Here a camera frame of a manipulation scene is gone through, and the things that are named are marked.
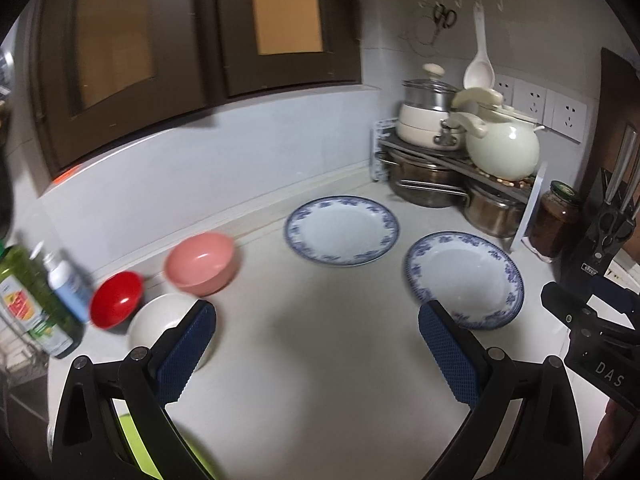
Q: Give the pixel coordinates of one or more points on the black hanging scissors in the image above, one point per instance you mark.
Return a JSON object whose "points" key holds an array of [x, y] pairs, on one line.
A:
{"points": [[444, 17]]}

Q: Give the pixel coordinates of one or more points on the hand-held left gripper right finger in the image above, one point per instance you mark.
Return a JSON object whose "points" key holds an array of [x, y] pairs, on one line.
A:
{"points": [[450, 355]]}

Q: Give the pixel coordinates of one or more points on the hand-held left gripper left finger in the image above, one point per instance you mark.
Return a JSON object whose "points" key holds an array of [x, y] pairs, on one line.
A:
{"points": [[187, 350]]}

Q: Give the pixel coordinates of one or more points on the blue patterned white plate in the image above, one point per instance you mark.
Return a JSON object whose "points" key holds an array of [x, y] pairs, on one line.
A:
{"points": [[460, 275], [340, 230]]}

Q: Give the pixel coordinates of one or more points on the brown window sash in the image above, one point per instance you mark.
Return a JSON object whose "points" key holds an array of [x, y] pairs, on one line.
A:
{"points": [[235, 35], [65, 60]]}

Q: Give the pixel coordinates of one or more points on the white bowl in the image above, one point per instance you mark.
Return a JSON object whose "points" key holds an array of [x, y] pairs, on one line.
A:
{"points": [[155, 320]]}

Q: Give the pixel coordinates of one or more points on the white wall socket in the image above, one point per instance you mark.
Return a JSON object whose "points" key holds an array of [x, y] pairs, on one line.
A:
{"points": [[531, 96], [504, 89], [569, 116]]}

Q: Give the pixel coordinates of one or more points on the cream round ceramic pot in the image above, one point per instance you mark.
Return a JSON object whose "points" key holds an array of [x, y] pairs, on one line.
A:
{"points": [[505, 150]]}

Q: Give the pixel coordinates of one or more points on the black knife block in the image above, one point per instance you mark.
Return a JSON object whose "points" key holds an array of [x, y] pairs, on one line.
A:
{"points": [[605, 255]]}

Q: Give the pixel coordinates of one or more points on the grey pot shelf rack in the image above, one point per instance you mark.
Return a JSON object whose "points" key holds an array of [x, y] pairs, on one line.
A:
{"points": [[530, 210]]}

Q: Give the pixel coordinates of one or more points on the brown sauce jar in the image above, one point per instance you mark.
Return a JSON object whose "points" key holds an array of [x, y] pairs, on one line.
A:
{"points": [[552, 225]]}

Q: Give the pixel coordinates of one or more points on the cream enamel pot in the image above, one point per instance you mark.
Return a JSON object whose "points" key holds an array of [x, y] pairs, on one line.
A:
{"points": [[420, 130]]}

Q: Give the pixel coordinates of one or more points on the white spray bottle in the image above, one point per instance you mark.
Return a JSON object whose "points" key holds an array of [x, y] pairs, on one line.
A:
{"points": [[70, 290]]}

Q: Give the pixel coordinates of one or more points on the green oil bottle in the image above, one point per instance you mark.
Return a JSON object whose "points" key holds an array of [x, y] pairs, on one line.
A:
{"points": [[30, 305]]}

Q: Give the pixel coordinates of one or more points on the red bowl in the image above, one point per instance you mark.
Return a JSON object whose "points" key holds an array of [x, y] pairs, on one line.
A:
{"points": [[115, 300]]}

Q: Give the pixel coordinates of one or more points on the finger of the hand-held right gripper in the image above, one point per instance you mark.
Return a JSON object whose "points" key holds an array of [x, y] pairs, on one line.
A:
{"points": [[617, 294], [565, 302]]}

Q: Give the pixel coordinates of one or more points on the wooden bead trivet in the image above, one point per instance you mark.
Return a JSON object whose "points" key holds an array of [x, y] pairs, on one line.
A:
{"points": [[515, 182]]}

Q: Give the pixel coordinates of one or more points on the large steel pot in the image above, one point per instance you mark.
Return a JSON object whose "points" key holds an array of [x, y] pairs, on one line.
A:
{"points": [[425, 180]]}

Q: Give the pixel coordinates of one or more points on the steel steamer pot with lid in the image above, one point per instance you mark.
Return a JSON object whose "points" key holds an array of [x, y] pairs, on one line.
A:
{"points": [[430, 97]]}

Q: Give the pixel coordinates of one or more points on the pink bowl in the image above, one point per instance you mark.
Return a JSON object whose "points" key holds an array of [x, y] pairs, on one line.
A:
{"points": [[200, 265]]}

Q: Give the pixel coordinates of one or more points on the person's right hand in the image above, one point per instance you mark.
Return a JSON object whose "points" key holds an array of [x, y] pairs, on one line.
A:
{"points": [[607, 435]]}

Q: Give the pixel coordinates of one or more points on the dark brown board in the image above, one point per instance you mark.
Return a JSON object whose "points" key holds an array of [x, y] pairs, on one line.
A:
{"points": [[612, 100]]}

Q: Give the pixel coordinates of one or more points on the green cloth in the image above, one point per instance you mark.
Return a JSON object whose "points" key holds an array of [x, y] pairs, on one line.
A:
{"points": [[129, 435]]}

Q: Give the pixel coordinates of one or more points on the small steel pot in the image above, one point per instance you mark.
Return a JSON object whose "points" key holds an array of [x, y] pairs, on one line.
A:
{"points": [[492, 210]]}

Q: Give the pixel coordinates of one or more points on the white ladle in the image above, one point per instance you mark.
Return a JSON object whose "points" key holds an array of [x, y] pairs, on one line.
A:
{"points": [[479, 70]]}

